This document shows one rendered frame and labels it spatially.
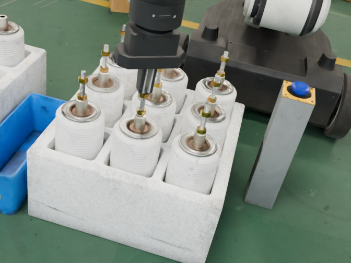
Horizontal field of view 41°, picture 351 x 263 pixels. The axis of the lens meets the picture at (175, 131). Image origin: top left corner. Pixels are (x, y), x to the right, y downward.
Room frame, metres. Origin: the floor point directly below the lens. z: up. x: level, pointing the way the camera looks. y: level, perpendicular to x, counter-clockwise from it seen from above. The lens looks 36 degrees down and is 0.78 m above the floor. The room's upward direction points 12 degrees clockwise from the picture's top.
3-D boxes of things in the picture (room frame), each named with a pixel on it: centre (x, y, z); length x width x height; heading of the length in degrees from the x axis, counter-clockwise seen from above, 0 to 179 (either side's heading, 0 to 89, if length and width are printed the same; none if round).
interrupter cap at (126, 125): (0.72, 0.07, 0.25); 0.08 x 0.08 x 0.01
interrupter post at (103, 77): (0.85, 0.17, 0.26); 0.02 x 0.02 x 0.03
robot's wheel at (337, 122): (1.25, -0.48, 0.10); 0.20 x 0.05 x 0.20; 175
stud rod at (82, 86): (0.73, 0.19, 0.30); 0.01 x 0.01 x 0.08
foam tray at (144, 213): (0.84, 0.06, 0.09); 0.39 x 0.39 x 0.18; 84
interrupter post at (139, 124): (0.72, 0.07, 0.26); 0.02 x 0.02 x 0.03
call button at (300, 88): (0.88, -0.24, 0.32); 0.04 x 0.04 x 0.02
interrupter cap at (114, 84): (0.85, 0.17, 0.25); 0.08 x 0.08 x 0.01
